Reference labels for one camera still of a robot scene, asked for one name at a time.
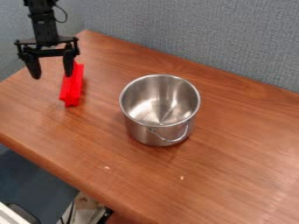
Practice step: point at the metal pot with handle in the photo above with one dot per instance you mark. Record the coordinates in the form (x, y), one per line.
(158, 104)

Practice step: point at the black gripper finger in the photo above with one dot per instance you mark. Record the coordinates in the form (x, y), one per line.
(32, 64)
(68, 63)

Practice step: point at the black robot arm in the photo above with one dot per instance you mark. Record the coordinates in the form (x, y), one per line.
(40, 6)

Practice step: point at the table leg frame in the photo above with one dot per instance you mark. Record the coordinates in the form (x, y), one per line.
(85, 211)

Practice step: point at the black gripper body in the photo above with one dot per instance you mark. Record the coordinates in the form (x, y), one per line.
(46, 44)

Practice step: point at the red star-shaped block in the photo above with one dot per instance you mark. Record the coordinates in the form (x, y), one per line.
(70, 86)

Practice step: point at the white object at corner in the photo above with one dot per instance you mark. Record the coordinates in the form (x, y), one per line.
(12, 214)

